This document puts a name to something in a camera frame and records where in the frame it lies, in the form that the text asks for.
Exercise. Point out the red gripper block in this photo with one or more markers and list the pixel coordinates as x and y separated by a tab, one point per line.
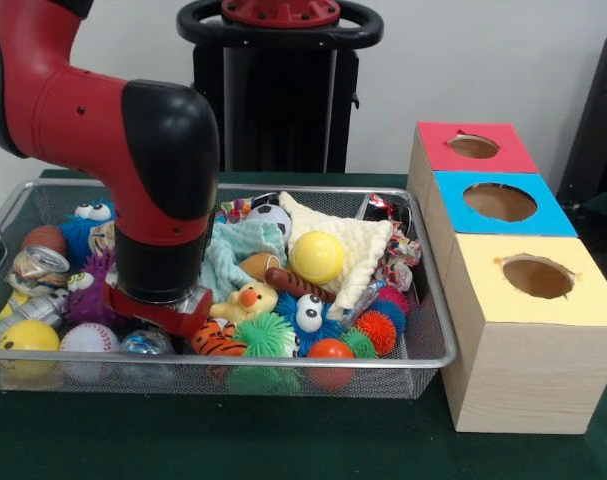
153	315

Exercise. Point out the crushed clear bottle blue label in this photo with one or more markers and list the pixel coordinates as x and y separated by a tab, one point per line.
145	344

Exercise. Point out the orange striped tiger plush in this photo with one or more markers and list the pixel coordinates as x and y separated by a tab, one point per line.
218	342

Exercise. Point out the blue spiky toy with eyes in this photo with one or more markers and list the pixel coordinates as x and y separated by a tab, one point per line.
78	232

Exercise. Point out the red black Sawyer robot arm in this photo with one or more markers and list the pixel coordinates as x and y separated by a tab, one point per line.
93	125

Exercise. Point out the shallow metal mesh bin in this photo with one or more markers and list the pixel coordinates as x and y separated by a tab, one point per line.
408	380

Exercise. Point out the wooden box with three holes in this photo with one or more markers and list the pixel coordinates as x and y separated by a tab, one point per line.
523	380

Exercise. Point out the purple spiky toy with eyes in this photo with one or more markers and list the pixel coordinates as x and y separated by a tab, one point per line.
88	300

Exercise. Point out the white baseball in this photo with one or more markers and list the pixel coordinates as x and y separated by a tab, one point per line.
89	340

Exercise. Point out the light teal muslin cloth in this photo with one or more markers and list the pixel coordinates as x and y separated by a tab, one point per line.
233	250

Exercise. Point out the green spiky ball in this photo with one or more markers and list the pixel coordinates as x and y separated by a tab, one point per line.
265	335

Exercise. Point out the yellow smiley ball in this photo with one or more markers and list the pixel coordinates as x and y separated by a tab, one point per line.
28	336

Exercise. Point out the yellow tennis ball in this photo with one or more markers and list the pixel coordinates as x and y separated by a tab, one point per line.
317	256

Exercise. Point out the orange red ball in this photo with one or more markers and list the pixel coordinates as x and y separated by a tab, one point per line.
330	349

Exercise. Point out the cream muslin cloth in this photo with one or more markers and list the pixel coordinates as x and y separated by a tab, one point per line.
353	235

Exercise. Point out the black chair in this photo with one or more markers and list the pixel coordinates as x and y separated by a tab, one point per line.
598	115

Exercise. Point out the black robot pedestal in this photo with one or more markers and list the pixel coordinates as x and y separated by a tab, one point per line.
293	110

